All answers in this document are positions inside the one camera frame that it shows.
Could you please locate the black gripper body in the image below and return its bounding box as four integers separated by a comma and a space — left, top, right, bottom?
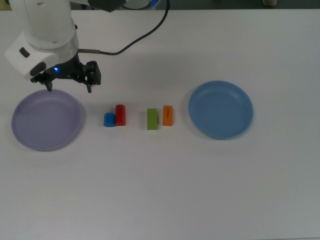
43, 56, 88, 84

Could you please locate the blue block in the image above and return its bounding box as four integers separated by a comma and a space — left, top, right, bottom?
103, 112, 117, 128

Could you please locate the red cylinder block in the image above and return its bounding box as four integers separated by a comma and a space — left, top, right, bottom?
114, 104, 126, 127

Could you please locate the green rectangular block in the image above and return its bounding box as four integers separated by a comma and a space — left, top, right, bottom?
146, 108, 159, 131

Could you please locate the orange rectangular block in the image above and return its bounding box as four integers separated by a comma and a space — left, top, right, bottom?
162, 104, 174, 127

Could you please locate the purple plate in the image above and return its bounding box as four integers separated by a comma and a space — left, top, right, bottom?
11, 89, 83, 152

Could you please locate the blue plate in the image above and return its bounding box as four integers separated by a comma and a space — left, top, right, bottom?
188, 80, 254, 140

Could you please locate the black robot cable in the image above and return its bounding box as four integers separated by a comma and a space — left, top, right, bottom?
79, 0, 171, 55

